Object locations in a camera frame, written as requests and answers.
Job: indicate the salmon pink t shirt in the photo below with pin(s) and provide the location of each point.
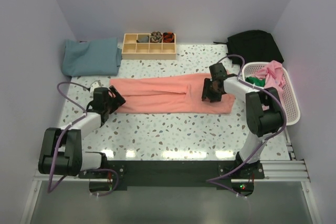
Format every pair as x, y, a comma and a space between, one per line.
176, 94

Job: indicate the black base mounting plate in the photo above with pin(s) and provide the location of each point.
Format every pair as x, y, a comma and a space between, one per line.
158, 174

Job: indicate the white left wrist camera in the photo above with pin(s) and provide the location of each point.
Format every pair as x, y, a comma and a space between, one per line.
95, 84

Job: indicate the green t shirt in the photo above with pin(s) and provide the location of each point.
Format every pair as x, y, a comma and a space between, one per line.
256, 81

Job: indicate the wooden compartment tray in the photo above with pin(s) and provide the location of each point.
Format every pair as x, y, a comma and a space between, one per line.
131, 50

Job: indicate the brown patterned rolled sock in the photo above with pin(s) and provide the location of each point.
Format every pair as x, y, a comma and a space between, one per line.
156, 37

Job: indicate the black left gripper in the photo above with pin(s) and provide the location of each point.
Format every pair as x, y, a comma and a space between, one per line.
119, 104

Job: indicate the orange black rolled sock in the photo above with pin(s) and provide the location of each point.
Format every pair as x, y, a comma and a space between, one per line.
168, 37

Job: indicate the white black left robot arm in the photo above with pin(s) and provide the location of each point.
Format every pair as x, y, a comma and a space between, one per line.
61, 152

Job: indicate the black folded garment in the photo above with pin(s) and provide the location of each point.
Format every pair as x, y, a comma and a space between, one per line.
253, 46

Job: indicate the light pink t shirt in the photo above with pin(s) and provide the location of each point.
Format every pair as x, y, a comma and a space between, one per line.
272, 73

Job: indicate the folded teal t shirt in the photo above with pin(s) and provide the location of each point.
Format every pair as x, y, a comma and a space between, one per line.
101, 57

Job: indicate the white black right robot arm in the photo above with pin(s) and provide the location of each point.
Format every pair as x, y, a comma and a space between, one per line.
265, 115

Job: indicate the white plastic laundry basket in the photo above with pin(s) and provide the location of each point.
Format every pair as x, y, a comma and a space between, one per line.
288, 97

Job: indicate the grey rolled sock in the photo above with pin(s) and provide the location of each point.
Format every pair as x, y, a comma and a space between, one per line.
143, 38

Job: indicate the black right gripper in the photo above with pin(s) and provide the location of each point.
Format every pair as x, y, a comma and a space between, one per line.
207, 82

